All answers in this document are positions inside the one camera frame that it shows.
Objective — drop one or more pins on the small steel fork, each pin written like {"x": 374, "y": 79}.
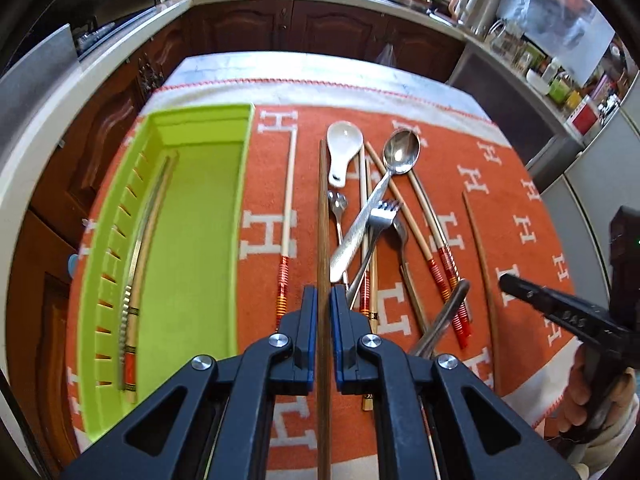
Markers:
{"x": 337, "y": 202}

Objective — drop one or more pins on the green container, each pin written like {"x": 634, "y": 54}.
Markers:
{"x": 559, "y": 91}

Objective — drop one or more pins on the red box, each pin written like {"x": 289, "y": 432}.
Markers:
{"x": 583, "y": 117}

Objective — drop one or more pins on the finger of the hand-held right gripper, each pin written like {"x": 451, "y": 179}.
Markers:
{"x": 555, "y": 305}

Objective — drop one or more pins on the green plastic utensil tray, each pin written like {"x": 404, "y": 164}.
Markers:
{"x": 200, "y": 260}

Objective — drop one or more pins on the glass jar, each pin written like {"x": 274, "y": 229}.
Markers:
{"x": 507, "y": 37}

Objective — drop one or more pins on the white electric kettle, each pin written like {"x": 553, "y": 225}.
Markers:
{"x": 472, "y": 2}

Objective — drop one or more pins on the dark wooden chopstick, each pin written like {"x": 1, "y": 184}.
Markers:
{"x": 324, "y": 210}

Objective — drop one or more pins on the person's right hand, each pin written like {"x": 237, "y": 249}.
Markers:
{"x": 575, "y": 385}

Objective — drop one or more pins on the brown chopstick with patterned end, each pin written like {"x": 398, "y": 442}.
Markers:
{"x": 371, "y": 290}

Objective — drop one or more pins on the thin dark brown chopstick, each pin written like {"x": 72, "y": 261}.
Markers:
{"x": 481, "y": 260}

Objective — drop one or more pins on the white bowl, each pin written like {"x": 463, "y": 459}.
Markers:
{"x": 537, "y": 82}

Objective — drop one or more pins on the steel dinner fork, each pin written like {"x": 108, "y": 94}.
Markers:
{"x": 382, "y": 220}

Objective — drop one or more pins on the orange blanket with white letters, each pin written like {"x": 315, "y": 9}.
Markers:
{"x": 500, "y": 210}

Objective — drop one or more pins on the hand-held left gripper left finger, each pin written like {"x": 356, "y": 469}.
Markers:
{"x": 312, "y": 330}

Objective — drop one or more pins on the pale chopstick with red-orange stripes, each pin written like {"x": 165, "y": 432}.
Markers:
{"x": 287, "y": 210}

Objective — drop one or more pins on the stainless steel panel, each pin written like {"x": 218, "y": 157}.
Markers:
{"x": 65, "y": 45}

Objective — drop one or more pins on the white ceramic spoon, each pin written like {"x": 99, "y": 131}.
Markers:
{"x": 345, "y": 140}

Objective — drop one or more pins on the hanging plastic bag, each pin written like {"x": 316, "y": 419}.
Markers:
{"x": 386, "y": 54}

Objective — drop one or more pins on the blue round knob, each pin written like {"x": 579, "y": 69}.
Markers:
{"x": 73, "y": 266}

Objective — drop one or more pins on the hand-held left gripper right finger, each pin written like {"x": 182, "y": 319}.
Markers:
{"x": 336, "y": 330}

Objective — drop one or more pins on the pale chopstick with red band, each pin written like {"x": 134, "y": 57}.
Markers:
{"x": 131, "y": 375}

